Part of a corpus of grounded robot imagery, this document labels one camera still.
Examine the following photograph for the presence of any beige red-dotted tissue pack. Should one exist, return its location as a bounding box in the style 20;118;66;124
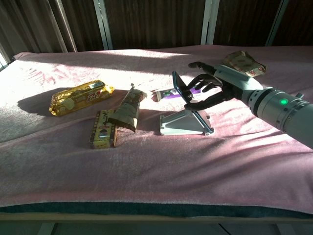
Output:
223;50;268;78

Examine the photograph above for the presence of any black smartphone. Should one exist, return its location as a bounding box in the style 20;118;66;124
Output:
172;70;212;134

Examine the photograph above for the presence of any pink terry cloth cover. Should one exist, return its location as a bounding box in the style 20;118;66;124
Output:
0;45;313;215

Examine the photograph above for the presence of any beige patterned snack bag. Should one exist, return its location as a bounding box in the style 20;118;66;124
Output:
108;83;148;133

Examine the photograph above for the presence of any yellow and red small box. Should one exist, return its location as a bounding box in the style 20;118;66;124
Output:
88;110;118;150

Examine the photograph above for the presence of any purple and white tube box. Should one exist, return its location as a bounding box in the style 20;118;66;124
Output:
153;87;204;102

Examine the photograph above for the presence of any white plastic holder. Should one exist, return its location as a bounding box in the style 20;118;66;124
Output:
159;109;215;137

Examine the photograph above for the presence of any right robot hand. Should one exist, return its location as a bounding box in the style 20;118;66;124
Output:
183;61;264;111

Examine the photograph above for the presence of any gold foil snack package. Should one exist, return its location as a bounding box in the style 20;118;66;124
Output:
48;80;115;118

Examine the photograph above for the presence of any white metal frame post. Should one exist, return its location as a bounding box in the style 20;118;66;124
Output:
265;0;290;47
93;0;113;51
201;0;220;46

